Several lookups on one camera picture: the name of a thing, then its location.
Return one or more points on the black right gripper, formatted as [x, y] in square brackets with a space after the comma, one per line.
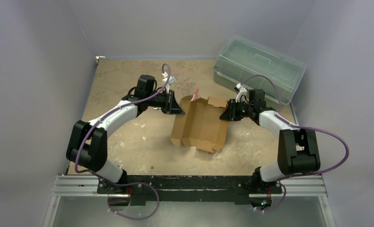
[232, 109]

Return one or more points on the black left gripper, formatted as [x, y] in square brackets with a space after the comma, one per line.
[171, 107]

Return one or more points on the brown cardboard box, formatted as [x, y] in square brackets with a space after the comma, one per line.
[201, 126]

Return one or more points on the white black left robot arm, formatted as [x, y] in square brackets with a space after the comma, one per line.
[88, 141]

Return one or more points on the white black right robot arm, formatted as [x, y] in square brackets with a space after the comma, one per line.
[298, 151]

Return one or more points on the clear plastic storage box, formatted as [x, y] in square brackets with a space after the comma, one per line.
[258, 67]

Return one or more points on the red pen with white label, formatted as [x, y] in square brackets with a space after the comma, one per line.
[195, 95]

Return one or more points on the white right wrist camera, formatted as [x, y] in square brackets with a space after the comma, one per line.
[241, 92]

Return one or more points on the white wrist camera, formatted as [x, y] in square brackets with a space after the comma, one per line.
[168, 82]
[241, 92]

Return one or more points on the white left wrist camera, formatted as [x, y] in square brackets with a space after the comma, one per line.
[168, 82]

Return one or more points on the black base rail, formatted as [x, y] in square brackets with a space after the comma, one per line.
[193, 188]

